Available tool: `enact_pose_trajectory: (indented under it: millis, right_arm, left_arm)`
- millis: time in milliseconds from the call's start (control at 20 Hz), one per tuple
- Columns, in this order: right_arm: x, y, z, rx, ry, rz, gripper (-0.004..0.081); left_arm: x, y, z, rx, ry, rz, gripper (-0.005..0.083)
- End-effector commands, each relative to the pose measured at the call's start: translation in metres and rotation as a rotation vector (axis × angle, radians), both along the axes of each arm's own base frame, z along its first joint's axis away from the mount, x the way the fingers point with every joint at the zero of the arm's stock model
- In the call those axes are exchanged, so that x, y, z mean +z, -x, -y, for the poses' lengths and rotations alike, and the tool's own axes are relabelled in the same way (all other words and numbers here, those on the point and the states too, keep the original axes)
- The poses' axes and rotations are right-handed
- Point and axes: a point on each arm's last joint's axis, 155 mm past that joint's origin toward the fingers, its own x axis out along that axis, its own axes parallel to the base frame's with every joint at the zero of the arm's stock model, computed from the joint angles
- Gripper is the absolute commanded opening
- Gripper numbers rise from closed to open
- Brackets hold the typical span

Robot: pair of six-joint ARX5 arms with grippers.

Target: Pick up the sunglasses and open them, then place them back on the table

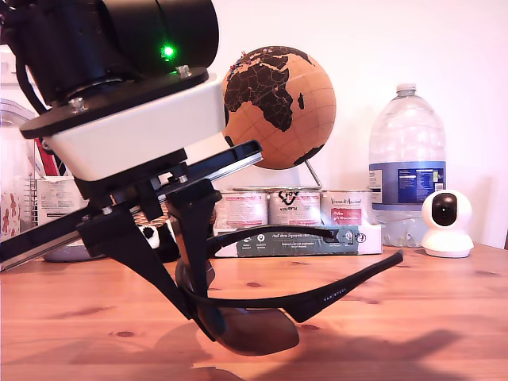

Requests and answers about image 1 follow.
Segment large clear water bottle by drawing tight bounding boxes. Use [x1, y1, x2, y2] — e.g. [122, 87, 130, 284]
[368, 83, 448, 249]

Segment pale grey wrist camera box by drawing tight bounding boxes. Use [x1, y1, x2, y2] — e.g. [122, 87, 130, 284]
[19, 66, 228, 183]

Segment tin can pink label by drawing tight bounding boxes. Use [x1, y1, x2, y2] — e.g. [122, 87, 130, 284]
[214, 190, 269, 229]

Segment panda plush toy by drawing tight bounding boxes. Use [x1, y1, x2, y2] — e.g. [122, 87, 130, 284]
[134, 220, 186, 264]

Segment cork globe on metal stand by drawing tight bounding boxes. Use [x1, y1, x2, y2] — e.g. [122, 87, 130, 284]
[221, 45, 337, 194]

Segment white printed carton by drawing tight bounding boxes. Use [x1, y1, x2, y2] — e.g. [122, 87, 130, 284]
[36, 177, 90, 229]

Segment red and white pack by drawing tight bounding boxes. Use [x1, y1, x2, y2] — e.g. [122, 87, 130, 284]
[34, 138, 60, 175]

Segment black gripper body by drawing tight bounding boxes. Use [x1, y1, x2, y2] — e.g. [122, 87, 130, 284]
[0, 139, 264, 273]

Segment black sunglasses blue mirrored lenses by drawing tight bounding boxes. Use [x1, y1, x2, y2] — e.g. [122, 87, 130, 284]
[174, 224, 405, 357]

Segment cardboard tray dark green print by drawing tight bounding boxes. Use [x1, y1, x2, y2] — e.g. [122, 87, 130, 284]
[212, 224, 384, 258]

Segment metal wire holder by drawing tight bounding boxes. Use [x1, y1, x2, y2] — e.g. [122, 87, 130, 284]
[28, 174, 40, 229]

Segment tin can black logo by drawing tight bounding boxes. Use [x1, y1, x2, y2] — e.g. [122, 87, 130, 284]
[267, 190, 321, 229]

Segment clear plastic storage container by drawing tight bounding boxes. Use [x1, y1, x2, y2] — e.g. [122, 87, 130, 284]
[0, 98, 39, 239]

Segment shallow grey bowl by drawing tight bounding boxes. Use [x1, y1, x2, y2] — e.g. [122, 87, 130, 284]
[41, 241, 106, 263]

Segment small white round camera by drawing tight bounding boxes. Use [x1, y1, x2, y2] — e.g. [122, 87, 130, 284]
[421, 189, 475, 259]

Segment tin can script label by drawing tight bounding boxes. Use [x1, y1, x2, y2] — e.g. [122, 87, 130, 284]
[320, 190, 374, 228]

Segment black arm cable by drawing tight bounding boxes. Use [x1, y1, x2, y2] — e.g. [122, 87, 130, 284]
[11, 55, 55, 116]

